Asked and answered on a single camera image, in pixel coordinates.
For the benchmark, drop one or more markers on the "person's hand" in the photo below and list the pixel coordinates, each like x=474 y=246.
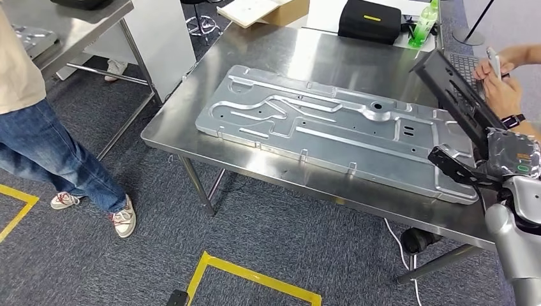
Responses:
x=503 y=95
x=482 y=71

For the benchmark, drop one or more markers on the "black wrist watch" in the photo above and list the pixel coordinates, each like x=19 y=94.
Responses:
x=513 y=121

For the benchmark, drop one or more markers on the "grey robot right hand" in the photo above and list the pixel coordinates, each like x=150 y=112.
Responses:
x=511 y=150

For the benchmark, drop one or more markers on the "white foam sheet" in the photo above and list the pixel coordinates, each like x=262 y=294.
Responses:
x=249 y=10

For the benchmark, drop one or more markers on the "grey round stand base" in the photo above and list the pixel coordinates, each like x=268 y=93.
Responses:
x=467 y=37

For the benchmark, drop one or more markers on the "black round floor object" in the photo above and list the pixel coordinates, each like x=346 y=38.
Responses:
x=416 y=240

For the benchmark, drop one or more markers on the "white smartphone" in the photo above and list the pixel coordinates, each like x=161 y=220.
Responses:
x=493 y=63

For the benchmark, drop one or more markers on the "green plastic bottle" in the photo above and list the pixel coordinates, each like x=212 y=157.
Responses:
x=422 y=25

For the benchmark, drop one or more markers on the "steel table white panel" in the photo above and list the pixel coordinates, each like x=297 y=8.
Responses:
x=160 y=50

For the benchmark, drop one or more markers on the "white desk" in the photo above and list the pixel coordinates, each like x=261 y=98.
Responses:
x=325 y=14

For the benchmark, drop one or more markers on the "person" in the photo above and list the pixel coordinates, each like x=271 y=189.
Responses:
x=42 y=143

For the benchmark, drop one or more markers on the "black metal frame part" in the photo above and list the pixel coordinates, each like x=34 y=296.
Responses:
x=460 y=101

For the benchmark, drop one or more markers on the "black case yellow label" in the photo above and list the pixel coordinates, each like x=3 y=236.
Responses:
x=367 y=27

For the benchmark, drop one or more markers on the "person's forearm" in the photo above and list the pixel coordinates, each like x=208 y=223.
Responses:
x=526 y=55
x=531 y=129

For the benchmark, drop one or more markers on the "person's foot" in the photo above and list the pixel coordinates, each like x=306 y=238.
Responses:
x=115 y=69

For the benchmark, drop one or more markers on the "brown cardboard box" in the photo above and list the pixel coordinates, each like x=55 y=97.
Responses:
x=291 y=12

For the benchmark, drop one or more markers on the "black bag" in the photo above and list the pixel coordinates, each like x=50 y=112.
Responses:
x=82 y=3

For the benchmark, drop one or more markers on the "yellow floor tape square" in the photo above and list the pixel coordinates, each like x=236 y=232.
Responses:
x=21 y=193
x=253 y=274

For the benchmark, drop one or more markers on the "steel workbench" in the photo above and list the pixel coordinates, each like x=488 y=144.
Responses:
x=317 y=50

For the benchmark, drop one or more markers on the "large stamped metal panel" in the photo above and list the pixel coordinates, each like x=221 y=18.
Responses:
x=338 y=135

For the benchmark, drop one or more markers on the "black keyboard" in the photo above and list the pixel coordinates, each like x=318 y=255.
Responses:
x=467 y=67

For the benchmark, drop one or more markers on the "black stool chrome base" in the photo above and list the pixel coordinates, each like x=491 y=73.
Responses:
x=198 y=14

